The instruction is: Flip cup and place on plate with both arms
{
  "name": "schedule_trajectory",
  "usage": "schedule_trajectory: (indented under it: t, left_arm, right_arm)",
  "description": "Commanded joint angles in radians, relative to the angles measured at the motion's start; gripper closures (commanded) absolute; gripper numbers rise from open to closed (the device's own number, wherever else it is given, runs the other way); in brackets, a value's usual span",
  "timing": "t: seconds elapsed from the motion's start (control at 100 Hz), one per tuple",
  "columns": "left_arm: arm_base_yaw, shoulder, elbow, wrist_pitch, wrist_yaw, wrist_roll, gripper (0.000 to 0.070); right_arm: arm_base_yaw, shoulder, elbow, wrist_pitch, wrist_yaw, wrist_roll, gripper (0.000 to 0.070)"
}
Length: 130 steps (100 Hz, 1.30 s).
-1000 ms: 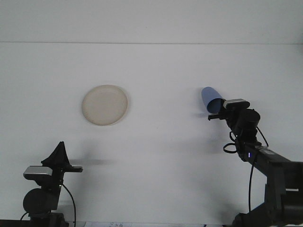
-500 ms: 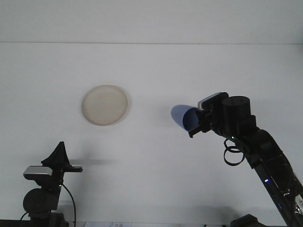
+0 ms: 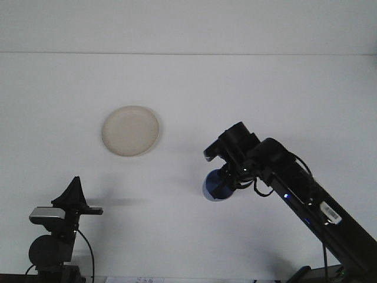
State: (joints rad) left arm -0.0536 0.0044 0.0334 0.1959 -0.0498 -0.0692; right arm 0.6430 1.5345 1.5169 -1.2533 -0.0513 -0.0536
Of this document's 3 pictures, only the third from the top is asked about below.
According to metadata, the pale blue cup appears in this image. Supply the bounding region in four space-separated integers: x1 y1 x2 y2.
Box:
202 169 236 202

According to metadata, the pale round plate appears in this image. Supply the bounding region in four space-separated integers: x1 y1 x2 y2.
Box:
101 105 162 158

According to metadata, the white printed paper sheet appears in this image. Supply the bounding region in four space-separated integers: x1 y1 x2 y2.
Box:
105 276 166 283

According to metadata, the long black arm cable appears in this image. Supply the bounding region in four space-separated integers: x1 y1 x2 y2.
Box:
75 229 96 280

